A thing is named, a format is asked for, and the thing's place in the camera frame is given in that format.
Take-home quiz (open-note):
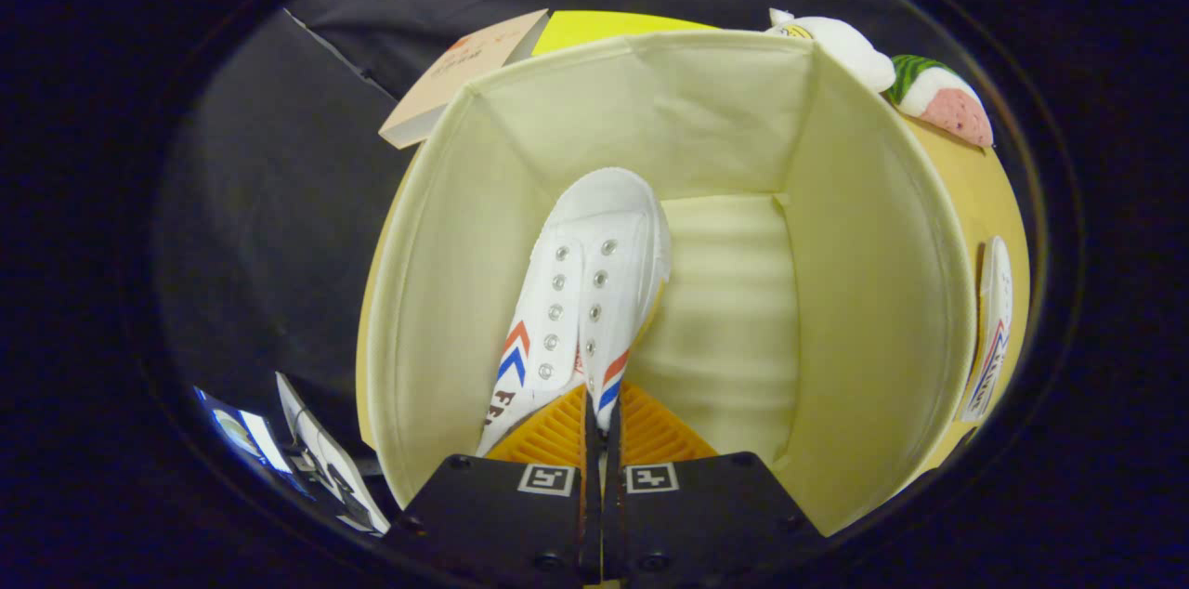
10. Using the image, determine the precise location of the white panel with cables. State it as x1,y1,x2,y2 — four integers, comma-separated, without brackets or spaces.
275,373,392,536

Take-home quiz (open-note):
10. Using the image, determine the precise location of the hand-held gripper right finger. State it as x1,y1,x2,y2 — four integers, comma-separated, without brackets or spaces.
600,382,830,586

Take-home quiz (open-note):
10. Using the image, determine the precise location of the white plush toy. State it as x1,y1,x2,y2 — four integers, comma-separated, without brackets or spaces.
766,8,897,94

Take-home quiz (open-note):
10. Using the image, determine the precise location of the black backdrop cloth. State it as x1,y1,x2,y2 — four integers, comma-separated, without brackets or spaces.
153,0,939,469

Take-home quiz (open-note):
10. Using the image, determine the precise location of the foldable fabric storage box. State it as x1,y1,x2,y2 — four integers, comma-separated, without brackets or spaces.
357,30,978,540

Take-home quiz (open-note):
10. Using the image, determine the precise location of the beige book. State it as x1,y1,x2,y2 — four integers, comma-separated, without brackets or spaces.
378,9,550,151

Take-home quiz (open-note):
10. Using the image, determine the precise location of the white canvas shoe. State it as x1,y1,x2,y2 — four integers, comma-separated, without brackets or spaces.
960,236,1014,424
477,167,673,458

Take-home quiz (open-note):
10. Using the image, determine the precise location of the yellow book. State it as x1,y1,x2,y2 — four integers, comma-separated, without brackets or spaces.
531,10,722,58

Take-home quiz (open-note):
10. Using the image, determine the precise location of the watermelon slice plush toy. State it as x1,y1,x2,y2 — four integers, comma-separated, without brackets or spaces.
882,55,995,149

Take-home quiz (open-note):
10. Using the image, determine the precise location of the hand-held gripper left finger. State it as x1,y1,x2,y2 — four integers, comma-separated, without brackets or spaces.
384,383,597,586

